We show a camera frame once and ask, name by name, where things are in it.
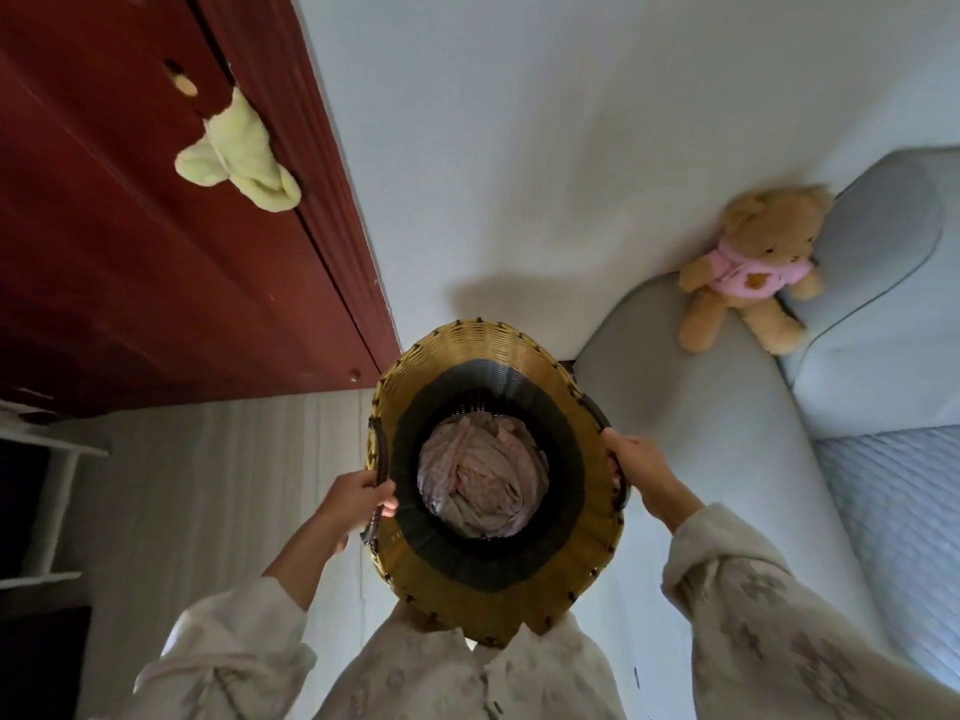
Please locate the person's right hand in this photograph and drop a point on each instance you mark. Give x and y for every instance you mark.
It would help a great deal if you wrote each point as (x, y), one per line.
(645, 461)

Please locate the person's left hand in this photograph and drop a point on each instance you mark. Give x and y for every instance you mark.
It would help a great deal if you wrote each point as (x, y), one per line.
(351, 502)

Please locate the person's left fingers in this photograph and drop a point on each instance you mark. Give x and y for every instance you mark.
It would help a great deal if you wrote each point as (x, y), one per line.
(382, 496)

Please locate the person's right fingers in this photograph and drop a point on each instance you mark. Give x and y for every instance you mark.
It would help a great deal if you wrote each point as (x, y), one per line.
(613, 451)

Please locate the yellow and black wicker basket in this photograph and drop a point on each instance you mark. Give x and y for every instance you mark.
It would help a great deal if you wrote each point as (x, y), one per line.
(487, 532)

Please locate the person's left forearm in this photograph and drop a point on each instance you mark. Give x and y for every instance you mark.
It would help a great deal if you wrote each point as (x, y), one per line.
(247, 622)

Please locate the person's right forearm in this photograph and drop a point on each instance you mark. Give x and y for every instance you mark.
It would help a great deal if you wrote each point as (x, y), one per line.
(780, 607)

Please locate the crumpled pinkish cloth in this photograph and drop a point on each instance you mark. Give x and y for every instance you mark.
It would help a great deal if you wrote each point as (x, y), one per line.
(480, 476)

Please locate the grey upholstered headboard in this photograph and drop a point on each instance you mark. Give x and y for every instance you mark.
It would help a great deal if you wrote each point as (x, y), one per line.
(757, 412)

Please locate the person's floral pyjama top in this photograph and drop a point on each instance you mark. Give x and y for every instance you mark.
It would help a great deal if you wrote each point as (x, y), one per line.
(472, 678)

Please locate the brown teddy bear pink shirt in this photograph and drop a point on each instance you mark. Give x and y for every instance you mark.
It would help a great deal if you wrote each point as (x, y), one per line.
(754, 269)

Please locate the blue quilted mattress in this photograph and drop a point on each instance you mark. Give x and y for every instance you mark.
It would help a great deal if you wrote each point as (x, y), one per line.
(896, 539)

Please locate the white shelf rack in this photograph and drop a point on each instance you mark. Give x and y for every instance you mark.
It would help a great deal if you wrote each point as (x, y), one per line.
(45, 487)

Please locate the red-brown wooden door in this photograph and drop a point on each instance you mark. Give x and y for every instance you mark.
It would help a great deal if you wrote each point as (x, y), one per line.
(150, 217)

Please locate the pale yellow towel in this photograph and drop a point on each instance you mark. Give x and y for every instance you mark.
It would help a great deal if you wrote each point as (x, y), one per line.
(240, 157)

